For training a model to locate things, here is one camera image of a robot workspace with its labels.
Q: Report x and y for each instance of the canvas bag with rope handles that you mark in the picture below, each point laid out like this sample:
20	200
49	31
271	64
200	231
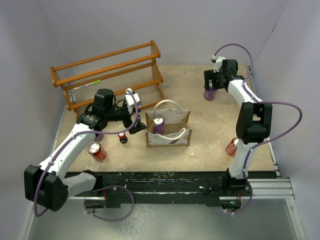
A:
176	130

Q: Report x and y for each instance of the green marker pen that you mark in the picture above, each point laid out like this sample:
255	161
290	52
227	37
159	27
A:
86	85

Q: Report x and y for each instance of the orange wooden rack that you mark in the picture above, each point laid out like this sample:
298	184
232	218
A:
133	67

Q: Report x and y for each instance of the purple soda can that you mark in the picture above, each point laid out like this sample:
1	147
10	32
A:
159	124
99	137
209	94

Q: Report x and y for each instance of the small dark sauce bottle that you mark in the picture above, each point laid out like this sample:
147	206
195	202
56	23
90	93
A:
122	138

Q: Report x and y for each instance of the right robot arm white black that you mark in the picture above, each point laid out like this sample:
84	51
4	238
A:
254	120

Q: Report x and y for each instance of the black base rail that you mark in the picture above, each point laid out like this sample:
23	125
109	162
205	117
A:
171	187

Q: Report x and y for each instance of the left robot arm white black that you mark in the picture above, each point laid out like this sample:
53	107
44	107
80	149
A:
46	184

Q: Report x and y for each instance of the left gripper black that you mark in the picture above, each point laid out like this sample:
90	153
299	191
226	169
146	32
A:
139	126

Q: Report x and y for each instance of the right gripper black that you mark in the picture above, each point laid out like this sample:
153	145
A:
210	75

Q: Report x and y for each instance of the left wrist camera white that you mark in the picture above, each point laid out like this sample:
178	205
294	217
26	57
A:
131	98

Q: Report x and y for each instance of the red soda can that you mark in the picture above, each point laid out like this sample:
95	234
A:
96	151
232	147

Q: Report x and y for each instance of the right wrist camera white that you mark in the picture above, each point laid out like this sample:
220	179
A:
217	61

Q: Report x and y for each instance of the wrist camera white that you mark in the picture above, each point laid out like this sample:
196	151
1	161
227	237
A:
131	98
217	61

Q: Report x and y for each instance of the aluminium frame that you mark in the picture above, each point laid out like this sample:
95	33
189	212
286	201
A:
261	188

